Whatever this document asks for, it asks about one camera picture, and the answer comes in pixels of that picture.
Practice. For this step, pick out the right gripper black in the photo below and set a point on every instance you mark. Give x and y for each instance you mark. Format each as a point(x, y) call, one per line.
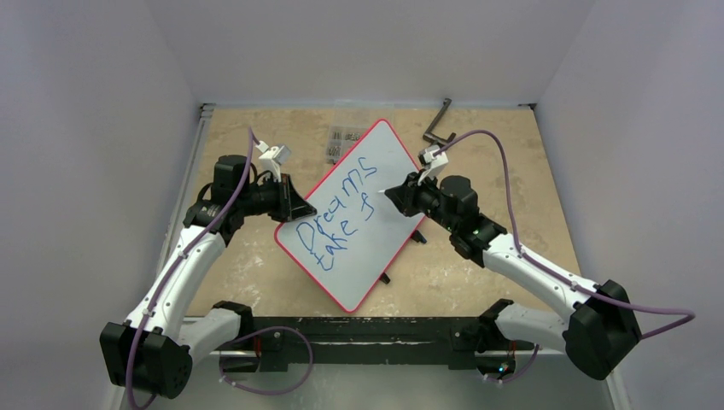
point(415, 196)

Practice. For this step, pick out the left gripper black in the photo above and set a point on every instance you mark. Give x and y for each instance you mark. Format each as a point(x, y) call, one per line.
point(290, 205)

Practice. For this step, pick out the whiteboard with red frame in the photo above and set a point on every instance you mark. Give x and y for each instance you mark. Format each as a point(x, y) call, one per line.
point(357, 232)

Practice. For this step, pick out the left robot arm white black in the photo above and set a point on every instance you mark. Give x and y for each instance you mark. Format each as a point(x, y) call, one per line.
point(153, 351)

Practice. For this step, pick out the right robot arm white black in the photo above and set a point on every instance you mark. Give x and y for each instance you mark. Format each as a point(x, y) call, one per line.
point(586, 321)

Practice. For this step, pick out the clear plastic screw box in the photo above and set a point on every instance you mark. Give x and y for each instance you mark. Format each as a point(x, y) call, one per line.
point(351, 120)

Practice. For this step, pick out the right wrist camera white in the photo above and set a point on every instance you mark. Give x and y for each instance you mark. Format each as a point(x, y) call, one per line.
point(433, 160)

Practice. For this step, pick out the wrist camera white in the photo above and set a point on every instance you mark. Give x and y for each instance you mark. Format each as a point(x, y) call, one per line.
point(433, 160)
point(272, 157)

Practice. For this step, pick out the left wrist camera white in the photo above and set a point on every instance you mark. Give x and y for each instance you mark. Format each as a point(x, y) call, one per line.
point(272, 157)

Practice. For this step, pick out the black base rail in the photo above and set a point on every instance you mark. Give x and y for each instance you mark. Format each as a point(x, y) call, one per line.
point(459, 343)

